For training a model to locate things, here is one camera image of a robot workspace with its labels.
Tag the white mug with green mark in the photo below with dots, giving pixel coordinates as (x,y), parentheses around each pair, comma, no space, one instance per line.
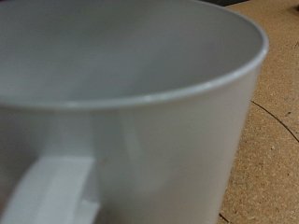
(140,124)

